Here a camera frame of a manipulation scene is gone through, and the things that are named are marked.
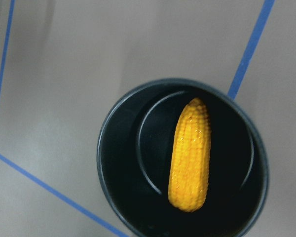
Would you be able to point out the yellow corn cob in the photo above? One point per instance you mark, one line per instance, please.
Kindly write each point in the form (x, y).
(190, 160)

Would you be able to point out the blue saucepan with handle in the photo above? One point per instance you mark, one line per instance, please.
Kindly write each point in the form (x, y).
(134, 158)

